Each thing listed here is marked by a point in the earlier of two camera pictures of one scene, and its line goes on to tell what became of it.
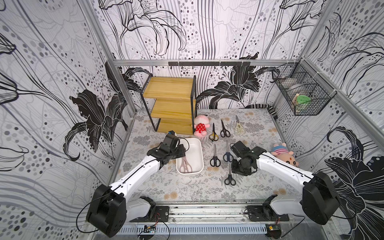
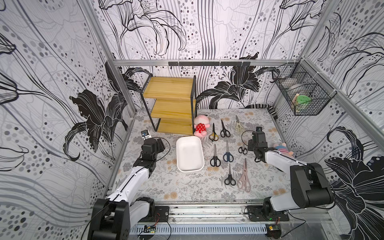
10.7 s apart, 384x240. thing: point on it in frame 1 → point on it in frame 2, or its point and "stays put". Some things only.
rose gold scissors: [186, 167] → [244, 180]
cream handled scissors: [240, 129] stays put
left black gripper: [181, 152] → [160, 145]
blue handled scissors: [228, 156] stays put
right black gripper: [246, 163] → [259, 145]
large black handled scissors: [224, 132] stays put
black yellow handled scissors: [214, 136] stays put
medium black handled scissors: [230, 179] stays put
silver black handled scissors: [215, 161] stays put
